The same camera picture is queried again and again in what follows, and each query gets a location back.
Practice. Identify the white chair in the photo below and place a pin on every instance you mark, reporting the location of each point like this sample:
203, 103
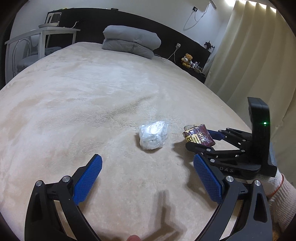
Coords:
25, 53

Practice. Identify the black nightstand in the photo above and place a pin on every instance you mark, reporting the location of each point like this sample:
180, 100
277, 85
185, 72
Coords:
197, 75

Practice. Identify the crumpled white tissue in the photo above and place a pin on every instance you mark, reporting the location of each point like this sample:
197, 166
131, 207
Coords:
153, 135

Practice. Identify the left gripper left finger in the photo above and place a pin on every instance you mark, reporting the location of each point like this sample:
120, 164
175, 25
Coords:
84, 178

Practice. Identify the right hand white glove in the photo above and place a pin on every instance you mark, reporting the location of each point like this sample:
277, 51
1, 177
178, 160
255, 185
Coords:
281, 195

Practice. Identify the white side table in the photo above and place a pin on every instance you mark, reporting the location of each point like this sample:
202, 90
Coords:
42, 33

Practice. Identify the grey upper pillow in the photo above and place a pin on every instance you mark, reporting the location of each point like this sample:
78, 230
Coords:
143, 37

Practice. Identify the grey pillow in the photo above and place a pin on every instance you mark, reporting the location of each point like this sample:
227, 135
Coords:
128, 47
143, 37

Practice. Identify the brown teddy bear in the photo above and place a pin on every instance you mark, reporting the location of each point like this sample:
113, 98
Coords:
187, 60

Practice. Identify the white device on table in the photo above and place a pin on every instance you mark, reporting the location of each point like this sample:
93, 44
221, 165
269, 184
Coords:
52, 20

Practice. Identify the left hand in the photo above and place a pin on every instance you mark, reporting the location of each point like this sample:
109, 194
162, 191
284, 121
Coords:
133, 238

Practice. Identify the cream curtain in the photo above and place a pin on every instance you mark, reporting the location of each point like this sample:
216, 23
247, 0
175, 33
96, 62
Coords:
256, 58

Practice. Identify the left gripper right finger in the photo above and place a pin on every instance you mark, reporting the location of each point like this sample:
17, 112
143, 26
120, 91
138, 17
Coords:
212, 184

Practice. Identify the dark red snack wrapper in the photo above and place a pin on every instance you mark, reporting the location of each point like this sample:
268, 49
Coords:
198, 134

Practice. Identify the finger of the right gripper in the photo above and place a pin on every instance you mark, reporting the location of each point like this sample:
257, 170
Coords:
198, 148
237, 138

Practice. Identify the small dark plant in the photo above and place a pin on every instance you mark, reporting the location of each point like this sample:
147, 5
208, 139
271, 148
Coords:
208, 46

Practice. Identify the grey lower pillow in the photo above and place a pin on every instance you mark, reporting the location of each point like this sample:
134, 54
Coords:
128, 47

